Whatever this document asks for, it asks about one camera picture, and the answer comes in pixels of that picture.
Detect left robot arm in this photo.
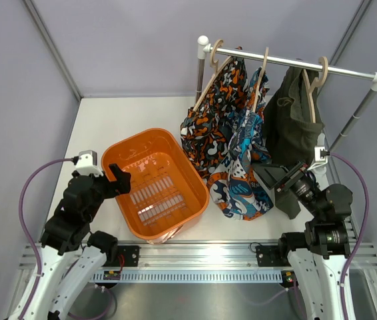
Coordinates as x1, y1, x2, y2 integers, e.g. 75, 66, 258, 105
9, 163, 131, 319

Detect olive green shorts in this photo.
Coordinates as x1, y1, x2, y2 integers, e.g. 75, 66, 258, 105
262, 65, 326, 220

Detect orange black camo shorts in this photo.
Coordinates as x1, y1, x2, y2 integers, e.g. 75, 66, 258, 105
180, 57, 248, 179

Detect blue orange patterned shorts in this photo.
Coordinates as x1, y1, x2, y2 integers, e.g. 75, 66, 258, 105
206, 67, 273, 221

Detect orange plastic basket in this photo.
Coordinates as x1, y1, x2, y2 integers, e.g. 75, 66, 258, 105
101, 128, 210, 244

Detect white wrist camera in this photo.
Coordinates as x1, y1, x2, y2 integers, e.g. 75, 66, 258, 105
75, 150, 104, 177
308, 146, 330, 171

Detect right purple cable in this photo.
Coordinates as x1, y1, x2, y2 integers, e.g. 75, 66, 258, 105
328, 152, 370, 320

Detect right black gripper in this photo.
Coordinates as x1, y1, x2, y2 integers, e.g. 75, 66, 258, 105
252, 159, 324, 219

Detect silver clothes rack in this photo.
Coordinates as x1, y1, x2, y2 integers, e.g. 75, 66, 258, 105
197, 35, 377, 167

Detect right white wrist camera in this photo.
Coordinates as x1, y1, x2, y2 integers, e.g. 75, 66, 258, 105
308, 146, 330, 171

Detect white slotted cable duct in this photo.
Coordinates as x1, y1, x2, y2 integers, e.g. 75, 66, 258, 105
89, 269, 282, 283

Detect wooden hanger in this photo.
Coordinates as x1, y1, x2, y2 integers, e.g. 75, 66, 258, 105
302, 56, 328, 123
192, 39, 232, 111
251, 47, 269, 113

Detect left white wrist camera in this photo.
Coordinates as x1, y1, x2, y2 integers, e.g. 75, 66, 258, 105
75, 150, 104, 177

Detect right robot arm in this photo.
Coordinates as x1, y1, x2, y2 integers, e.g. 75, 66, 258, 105
252, 162, 356, 319

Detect aluminium mounting rail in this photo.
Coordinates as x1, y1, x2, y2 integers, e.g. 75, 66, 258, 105
17, 241, 377, 270

